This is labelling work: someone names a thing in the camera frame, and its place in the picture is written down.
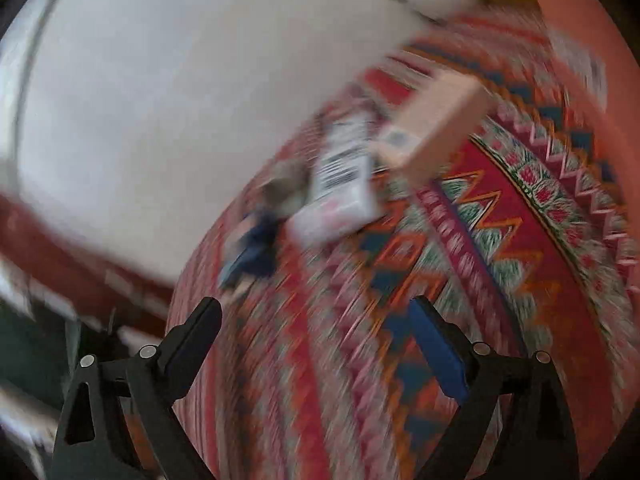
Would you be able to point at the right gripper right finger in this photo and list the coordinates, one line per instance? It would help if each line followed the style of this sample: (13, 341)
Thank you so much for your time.
(537, 440)

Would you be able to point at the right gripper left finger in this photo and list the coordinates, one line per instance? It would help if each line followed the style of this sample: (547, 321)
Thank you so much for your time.
(93, 441)

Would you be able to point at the dark red wooden door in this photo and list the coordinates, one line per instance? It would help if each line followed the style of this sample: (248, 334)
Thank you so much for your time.
(93, 285)

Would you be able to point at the patterned red bedspread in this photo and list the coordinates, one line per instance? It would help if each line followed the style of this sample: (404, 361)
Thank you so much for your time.
(522, 241)

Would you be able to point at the navy blue sock bundle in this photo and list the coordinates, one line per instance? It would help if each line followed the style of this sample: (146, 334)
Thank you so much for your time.
(250, 249)

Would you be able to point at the white barcode package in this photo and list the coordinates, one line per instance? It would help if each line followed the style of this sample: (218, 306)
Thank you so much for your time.
(342, 199)

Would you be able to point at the beige long carton box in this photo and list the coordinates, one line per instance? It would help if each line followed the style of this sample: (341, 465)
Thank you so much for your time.
(431, 125)

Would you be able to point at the pink storage box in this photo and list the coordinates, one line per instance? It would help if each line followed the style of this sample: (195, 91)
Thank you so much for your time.
(601, 69)

